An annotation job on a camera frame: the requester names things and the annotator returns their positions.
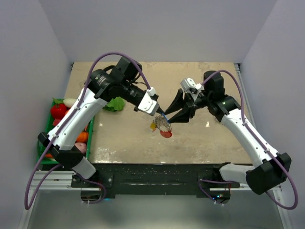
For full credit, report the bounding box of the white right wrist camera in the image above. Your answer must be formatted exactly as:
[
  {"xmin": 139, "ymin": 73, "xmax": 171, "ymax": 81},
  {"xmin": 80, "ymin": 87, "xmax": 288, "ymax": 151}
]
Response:
[{"xmin": 180, "ymin": 78, "xmax": 204, "ymax": 102}]

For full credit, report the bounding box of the green lettuce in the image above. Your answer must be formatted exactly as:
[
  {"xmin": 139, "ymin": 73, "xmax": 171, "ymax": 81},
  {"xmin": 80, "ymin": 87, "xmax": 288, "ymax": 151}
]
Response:
[{"xmin": 103, "ymin": 97, "xmax": 125, "ymax": 112}]

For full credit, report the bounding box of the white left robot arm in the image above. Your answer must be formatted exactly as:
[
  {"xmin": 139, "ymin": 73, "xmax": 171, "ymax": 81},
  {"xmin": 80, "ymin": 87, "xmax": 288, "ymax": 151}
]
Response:
[{"xmin": 38, "ymin": 55, "xmax": 163, "ymax": 187}]

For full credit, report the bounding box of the green plastic basket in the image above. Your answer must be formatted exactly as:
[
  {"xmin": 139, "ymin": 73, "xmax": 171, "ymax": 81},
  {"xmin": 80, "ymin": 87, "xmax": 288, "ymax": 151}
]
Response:
[{"xmin": 41, "ymin": 98, "xmax": 95, "ymax": 165}]

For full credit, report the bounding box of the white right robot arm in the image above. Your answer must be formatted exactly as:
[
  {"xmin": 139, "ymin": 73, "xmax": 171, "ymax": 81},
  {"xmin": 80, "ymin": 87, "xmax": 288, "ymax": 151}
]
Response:
[{"xmin": 165, "ymin": 70, "xmax": 292, "ymax": 195}]

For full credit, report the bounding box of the white toy radish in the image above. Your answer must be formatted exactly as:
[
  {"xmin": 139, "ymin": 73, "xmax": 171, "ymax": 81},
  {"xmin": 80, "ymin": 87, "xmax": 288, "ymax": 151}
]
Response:
[{"xmin": 63, "ymin": 98, "xmax": 77, "ymax": 108}]

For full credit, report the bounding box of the orange toy carrot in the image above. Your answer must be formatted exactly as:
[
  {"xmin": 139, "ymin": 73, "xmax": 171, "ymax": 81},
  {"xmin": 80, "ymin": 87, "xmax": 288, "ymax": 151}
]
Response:
[{"xmin": 45, "ymin": 153, "xmax": 53, "ymax": 158}]

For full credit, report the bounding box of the pink toy onion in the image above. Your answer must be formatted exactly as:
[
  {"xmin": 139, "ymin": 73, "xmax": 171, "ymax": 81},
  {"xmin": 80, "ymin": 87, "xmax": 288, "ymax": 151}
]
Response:
[{"xmin": 74, "ymin": 142, "xmax": 87, "ymax": 154}]

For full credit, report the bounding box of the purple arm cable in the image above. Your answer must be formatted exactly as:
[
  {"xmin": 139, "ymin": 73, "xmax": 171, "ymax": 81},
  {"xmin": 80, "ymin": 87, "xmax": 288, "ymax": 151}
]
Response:
[
  {"xmin": 201, "ymin": 69, "xmax": 299, "ymax": 210},
  {"xmin": 24, "ymin": 51, "xmax": 155, "ymax": 210}
]

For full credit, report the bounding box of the key bunch with red carabiner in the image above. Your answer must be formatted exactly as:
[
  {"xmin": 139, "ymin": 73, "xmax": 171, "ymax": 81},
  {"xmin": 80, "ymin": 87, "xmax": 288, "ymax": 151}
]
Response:
[{"xmin": 150, "ymin": 114, "xmax": 172, "ymax": 138}]

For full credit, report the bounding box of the red toy tomato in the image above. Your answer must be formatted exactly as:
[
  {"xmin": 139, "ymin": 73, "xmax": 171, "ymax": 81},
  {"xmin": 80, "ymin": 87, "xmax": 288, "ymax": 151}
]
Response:
[{"xmin": 50, "ymin": 103, "xmax": 67, "ymax": 119}]

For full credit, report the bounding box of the red box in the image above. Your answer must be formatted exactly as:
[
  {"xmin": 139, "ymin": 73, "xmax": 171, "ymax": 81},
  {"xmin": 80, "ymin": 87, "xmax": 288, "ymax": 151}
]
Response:
[{"xmin": 52, "ymin": 119, "xmax": 61, "ymax": 126}]

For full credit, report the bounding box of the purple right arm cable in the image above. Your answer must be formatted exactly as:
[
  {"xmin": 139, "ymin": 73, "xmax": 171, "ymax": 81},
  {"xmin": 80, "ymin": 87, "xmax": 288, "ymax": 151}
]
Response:
[{"xmin": 201, "ymin": 69, "xmax": 299, "ymax": 210}]

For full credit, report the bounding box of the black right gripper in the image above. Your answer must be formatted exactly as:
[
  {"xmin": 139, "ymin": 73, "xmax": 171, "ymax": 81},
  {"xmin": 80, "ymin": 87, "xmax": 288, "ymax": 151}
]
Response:
[{"xmin": 163, "ymin": 89, "xmax": 212, "ymax": 124}]

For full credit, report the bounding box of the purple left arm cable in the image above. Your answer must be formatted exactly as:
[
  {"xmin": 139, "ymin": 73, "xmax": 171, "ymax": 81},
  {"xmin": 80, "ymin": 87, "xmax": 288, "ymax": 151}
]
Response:
[{"xmin": 24, "ymin": 51, "xmax": 155, "ymax": 210}]

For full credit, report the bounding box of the orange toy pumpkin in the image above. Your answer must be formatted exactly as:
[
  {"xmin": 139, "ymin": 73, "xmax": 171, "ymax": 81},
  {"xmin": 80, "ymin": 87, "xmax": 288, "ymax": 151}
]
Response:
[{"xmin": 76, "ymin": 131, "xmax": 89, "ymax": 143}]

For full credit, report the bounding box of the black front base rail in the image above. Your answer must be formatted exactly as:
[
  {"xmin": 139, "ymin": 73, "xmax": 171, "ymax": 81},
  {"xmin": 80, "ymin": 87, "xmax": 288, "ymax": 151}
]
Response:
[{"xmin": 71, "ymin": 163, "xmax": 241, "ymax": 199}]

